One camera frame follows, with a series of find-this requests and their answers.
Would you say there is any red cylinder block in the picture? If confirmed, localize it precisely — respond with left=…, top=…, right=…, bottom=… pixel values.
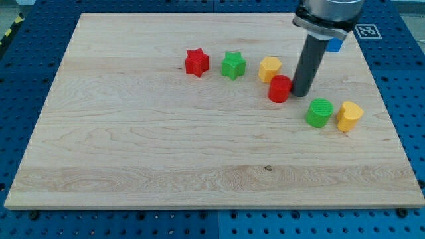
left=268, top=75, right=292, bottom=103

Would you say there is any green star block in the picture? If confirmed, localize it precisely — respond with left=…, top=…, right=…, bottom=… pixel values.
left=221, top=52, right=246, bottom=80

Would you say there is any red star block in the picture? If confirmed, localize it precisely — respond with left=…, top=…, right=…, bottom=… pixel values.
left=185, top=48, right=209, bottom=78

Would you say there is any light wooden board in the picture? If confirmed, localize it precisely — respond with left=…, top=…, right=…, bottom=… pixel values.
left=5, top=13, right=424, bottom=210

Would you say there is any yellow hexagon block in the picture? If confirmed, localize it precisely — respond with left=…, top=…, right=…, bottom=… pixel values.
left=258, top=56, right=282, bottom=83

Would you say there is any green cylinder block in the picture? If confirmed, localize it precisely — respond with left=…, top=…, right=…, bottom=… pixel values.
left=305, top=98, right=334, bottom=128

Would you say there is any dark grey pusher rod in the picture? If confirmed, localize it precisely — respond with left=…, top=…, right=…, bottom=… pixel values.
left=292, top=35, right=329, bottom=97

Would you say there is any yellow heart block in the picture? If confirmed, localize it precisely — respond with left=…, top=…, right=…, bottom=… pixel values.
left=337, top=101, right=364, bottom=133

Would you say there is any blue cube block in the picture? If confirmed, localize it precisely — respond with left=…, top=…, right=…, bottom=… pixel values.
left=326, top=38, right=343, bottom=52

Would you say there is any white fiducial marker tag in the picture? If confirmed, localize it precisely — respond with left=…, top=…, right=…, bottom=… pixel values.
left=355, top=23, right=382, bottom=39

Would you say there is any black bolt front left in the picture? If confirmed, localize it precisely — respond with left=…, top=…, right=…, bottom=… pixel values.
left=28, top=210, right=40, bottom=221

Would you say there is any black bolt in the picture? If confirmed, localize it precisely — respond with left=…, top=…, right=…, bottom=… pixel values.
left=28, top=210, right=40, bottom=221
left=396, top=208, right=409, bottom=218

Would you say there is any black bolt front right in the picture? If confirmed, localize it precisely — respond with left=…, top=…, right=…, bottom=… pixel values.
left=396, top=208, right=409, bottom=218

